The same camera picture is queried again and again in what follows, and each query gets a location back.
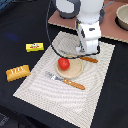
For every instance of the red tomato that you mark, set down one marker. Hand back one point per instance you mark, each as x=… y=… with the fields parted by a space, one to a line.
x=63 y=63

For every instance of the yellow box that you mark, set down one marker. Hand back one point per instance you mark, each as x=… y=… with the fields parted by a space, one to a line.
x=34 y=47

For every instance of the orange bread loaf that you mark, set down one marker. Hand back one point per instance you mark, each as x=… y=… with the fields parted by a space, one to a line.
x=18 y=72

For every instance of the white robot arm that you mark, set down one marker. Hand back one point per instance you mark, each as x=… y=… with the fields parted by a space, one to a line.
x=87 y=23

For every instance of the beige round plate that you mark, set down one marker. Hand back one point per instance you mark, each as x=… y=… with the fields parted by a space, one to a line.
x=74 y=70

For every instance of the white striped placemat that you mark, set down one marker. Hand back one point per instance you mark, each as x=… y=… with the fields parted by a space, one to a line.
x=69 y=103

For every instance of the brown stove board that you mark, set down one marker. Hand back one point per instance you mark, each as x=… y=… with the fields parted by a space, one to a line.
x=109 y=28

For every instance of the beige bowl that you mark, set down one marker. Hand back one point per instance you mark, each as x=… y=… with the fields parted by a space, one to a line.
x=122 y=15

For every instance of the fork with wooden handle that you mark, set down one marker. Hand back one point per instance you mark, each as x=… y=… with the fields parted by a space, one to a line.
x=66 y=81

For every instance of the knife with wooden handle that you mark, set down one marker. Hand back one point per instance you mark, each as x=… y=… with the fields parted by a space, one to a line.
x=89 y=59

